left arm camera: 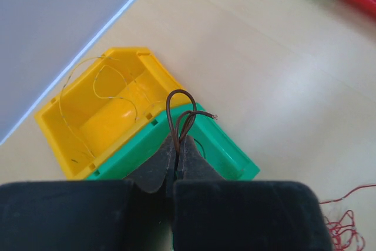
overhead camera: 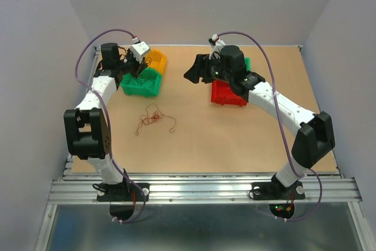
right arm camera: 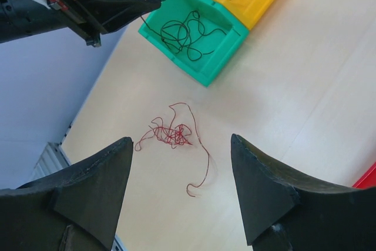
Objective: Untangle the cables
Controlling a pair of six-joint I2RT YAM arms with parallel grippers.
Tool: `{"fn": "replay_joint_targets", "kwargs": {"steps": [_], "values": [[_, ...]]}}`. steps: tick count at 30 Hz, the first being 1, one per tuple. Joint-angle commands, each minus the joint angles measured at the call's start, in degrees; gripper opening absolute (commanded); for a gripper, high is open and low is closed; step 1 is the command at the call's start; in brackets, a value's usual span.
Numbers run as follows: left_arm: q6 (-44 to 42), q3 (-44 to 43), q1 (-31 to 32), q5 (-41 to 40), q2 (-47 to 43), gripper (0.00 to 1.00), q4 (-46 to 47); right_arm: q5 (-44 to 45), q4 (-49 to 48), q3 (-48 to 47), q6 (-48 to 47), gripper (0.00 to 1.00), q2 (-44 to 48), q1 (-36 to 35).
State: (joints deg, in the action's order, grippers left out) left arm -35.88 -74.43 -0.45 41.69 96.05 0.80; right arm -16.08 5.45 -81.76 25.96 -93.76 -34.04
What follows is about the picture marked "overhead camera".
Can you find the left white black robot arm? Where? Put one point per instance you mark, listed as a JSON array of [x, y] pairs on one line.
[[86, 126]]

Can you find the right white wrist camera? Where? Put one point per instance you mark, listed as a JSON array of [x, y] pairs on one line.
[[216, 44]]

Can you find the yellow plastic bin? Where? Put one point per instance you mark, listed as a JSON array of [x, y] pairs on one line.
[[156, 60]]

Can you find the red plastic bin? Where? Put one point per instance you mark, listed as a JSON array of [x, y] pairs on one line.
[[222, 94]]

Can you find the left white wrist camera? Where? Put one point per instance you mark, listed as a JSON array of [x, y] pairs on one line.
[[139, 49]]

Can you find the aluminium left side rail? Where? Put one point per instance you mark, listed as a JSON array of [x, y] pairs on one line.
[[74, 92]]

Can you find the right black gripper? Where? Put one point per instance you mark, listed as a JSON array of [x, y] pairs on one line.
[[200, 69]]

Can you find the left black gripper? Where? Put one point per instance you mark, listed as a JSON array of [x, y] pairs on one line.
[[138, 67]]

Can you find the aluminium rail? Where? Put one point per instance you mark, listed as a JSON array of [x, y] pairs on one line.
[[74, 92], [204, 188]]

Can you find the green plastic bin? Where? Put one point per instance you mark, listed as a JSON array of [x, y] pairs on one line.
[[248, 63], [147, 84]]

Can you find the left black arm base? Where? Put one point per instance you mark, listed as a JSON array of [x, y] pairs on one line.
[[121, 192]]

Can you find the aluminium front rail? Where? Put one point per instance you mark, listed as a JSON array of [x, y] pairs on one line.
[[204, 188]]

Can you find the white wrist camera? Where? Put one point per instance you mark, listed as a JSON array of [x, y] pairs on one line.
[[216, 44], [139, 49]]

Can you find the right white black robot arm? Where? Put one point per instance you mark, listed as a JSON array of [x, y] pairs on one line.
[[313, 132]]

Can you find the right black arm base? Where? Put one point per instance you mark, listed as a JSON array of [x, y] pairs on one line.
[[275, 191]]

